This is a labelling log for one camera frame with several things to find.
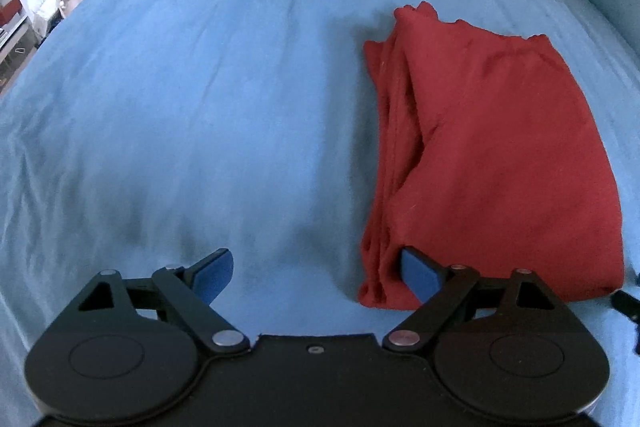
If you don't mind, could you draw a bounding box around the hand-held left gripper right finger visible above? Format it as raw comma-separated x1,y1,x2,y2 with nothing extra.
382,246,571,350

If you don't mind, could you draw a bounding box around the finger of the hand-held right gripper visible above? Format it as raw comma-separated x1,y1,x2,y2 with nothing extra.
612,289,640,356

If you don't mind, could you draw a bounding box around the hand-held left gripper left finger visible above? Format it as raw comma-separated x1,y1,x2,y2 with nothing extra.
65,248,251,354

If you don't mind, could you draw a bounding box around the red long-sleeved sweater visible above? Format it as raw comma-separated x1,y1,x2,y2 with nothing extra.
357,1,626,311

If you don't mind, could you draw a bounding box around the bed with blue sheet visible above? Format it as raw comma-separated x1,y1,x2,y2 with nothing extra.
0,0,640,427

